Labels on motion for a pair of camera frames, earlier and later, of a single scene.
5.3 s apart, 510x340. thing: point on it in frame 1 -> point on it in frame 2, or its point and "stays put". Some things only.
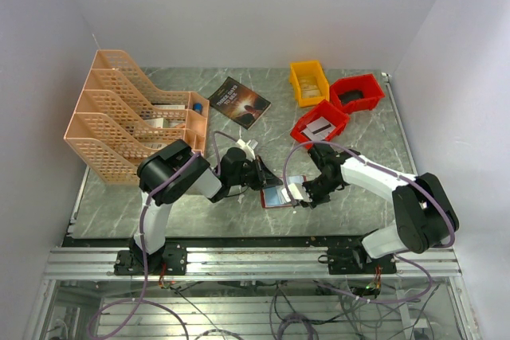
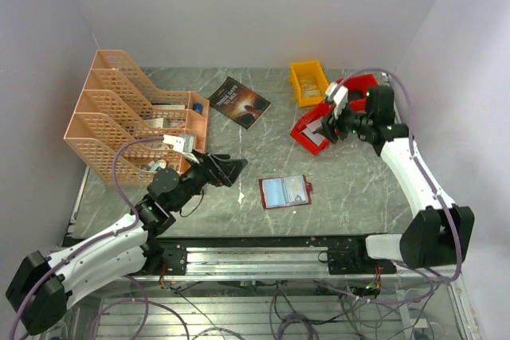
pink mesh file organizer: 123,119 stays put
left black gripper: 264,177 -> 218,168
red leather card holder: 272,197 stays put
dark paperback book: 239,103 stays put
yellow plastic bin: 309,84 stays put
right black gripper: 311,201 -> 329,126
